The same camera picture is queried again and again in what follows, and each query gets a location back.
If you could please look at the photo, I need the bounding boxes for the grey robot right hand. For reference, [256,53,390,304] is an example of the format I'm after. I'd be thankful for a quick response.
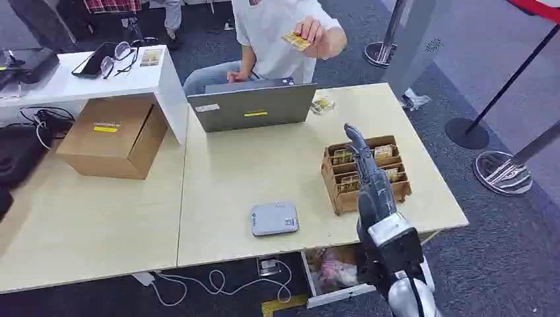
[343,123,398,232]

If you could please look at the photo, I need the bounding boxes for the person's left hand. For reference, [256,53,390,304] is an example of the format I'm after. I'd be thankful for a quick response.
[294,17,328,59]

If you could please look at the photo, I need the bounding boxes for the person's right hand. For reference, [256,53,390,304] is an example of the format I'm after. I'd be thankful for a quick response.
[227,69,251,85]

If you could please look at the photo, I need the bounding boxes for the wooden card box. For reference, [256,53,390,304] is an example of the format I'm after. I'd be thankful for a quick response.
[320,135,413,217]

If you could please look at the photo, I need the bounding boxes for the grey laptop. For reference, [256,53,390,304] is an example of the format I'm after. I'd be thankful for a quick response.
[186,77,318,134]

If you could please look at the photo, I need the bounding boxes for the person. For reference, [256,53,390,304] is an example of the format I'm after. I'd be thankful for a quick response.
[151,0,183,43]
[182,0,349,96]
[82,0,145,42]

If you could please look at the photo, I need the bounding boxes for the pink plastic bag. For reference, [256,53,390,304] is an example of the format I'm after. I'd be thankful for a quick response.
[318,259,361,291]

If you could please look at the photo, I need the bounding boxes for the white desk shelf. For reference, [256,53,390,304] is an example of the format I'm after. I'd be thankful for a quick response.
[0,44,190,146]

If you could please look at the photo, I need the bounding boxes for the small grey mini computer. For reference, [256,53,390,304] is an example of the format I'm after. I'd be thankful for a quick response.
[250,201,300,238]

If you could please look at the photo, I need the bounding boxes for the crumpled clear plastic wrap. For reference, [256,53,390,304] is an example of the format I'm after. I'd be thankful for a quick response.
[398,88,433,112]

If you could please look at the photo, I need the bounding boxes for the grey standing panel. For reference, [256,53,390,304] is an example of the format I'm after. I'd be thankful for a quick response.
[382,0,454,100]

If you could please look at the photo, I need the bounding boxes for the white open drawer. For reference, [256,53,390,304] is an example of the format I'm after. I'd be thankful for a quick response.
[300,244,378,310]

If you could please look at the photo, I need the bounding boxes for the black framed eyeglasses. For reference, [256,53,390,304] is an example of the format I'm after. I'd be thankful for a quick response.
[99,41,141,80]

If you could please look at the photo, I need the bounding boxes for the metal floor socket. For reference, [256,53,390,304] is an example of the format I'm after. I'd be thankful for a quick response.
[256,256,283,278]

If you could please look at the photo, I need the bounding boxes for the brown cardboard box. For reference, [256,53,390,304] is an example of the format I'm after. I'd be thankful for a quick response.
[55,96,169,181]

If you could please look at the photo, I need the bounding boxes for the black smartphone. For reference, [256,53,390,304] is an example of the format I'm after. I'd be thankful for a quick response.
[71,41,118,80]

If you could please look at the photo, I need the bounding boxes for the black desktop device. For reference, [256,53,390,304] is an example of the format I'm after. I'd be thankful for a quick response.
[0,47,61,91]

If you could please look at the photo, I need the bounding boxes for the white power adapter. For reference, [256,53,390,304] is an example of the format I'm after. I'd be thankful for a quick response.
[131,271,157,288]

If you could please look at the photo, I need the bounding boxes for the red barrier belt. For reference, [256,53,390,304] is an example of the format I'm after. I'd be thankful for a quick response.
[507,0,560,24]

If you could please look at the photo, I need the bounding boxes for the black bag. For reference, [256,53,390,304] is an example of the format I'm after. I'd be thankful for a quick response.
[0,124,54,190]

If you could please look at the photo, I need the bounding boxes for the black pouch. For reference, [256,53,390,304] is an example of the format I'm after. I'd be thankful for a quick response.
[0,187,15,223]

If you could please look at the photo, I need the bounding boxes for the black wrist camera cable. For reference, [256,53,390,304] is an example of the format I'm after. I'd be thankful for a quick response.
[407,274,426,317]

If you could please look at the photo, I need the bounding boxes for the black stanchion post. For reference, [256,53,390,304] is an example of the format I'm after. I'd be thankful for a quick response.
[444,24,560,151]

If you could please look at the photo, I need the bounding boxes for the white power cable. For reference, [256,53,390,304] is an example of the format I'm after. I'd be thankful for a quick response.
[150,260,293,308]

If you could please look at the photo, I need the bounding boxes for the black tangled cables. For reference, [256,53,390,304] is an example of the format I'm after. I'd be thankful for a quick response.
[18,106,77,151]

